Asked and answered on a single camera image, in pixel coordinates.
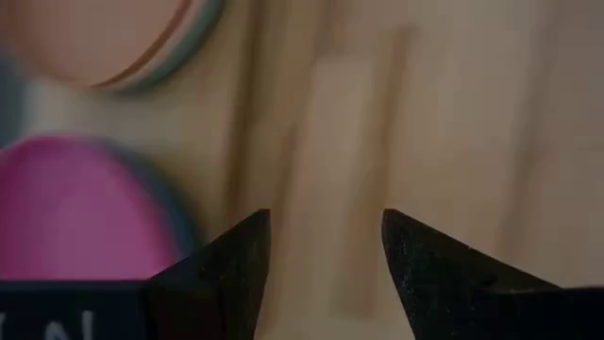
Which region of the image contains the peach plate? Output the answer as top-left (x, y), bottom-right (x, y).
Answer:
top-left (0, 0), bottom-right (193, 90)

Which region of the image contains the magenta plate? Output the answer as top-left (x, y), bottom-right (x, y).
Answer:
top-left (0, 135), bottom-right (184, 283)

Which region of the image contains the light blue plate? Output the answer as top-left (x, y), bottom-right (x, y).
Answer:
top-left (101, 0), bottom-right (227, 94)

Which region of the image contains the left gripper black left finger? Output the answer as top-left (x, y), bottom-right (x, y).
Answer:
top-left (0, 209), bottom-right (273, 340)

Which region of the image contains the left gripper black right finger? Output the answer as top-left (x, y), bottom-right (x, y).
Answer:
top-left (381, 209), bottom-right (604, 340)

